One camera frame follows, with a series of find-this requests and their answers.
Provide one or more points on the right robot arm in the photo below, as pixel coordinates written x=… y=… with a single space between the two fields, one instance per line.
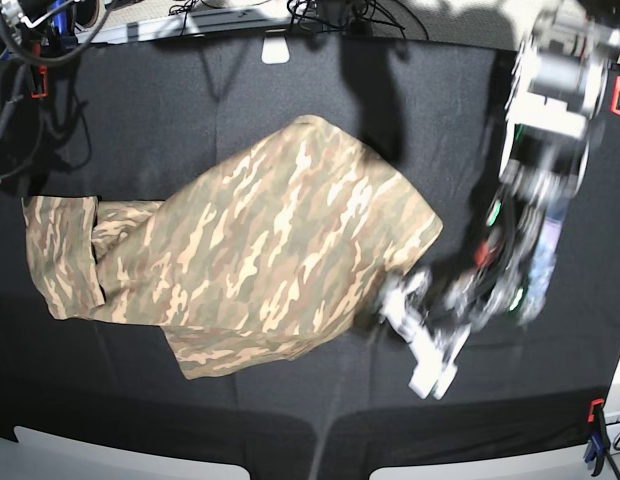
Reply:
x=39 y=36

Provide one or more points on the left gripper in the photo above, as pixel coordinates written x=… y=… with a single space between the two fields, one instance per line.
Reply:
x=450 y=306

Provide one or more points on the white tag on cloth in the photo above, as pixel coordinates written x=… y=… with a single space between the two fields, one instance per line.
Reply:
x=275 y=50

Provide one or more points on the clamp bottom right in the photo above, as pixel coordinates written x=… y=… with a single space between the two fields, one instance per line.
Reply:
x=598 y=441

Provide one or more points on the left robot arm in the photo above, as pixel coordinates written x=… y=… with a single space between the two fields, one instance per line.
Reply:
x=558 y=85

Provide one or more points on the camouflage t-shirt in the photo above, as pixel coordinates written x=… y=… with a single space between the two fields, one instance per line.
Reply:
x=261 y=258

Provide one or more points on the black table cloth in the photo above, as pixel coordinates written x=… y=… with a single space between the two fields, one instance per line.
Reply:
x=138 y=121

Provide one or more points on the red clamp top left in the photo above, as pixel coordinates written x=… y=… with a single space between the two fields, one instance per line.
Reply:
x=38 y=83

